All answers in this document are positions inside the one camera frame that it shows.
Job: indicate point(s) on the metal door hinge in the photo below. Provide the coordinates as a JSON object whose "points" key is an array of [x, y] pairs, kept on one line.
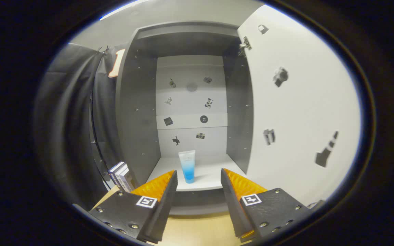
{"points": [[245, 45]]}

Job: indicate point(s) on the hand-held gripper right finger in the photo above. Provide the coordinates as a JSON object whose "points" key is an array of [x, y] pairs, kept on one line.
{"points": [[233, 205]]}

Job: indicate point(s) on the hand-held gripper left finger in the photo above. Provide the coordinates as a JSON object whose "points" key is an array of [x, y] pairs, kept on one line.
{"points": [[162, 212]]}

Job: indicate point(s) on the dark grey cabinet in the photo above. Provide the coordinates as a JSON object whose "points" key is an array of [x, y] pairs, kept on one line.
{"points": [[139, 119]]}

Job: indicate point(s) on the white cabinet shelf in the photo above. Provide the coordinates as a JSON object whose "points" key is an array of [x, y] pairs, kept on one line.
{"points": [[210, 174]]}

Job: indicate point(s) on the black backdrop cloth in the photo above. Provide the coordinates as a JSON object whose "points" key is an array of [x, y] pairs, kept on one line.
{"points": [[67, 119]]}

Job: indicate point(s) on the white book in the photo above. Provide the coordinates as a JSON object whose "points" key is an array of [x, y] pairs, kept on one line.
{"points": [[120, 176]]}

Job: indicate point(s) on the blue white tube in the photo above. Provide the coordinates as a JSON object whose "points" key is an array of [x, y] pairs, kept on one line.
{"points": [[187, 167]]}

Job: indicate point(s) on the grey cover book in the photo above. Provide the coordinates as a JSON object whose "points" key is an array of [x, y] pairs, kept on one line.
{"points": [[127, 181]]}

